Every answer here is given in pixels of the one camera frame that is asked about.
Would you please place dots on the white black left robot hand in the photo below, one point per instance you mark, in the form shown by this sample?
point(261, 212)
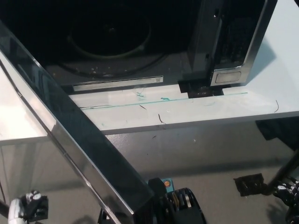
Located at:
point(28, 205)

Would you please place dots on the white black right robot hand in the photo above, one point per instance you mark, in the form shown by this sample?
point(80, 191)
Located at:
point(290, 191)

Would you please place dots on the black teal robot torso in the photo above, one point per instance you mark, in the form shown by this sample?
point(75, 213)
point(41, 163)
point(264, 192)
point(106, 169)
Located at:
point(182, 205)

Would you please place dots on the black tape under microwave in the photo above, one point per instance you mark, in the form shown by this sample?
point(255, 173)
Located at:
point(201, 91)

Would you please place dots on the glass microwave turntable plate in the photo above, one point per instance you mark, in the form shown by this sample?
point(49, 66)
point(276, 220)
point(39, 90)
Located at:
point(105, 59)

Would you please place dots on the black metal table leg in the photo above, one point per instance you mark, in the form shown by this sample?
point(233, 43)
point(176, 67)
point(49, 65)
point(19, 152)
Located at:
point(283, 168)

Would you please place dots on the black cloth under table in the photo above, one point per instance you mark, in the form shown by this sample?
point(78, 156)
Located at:
point(278, 131)

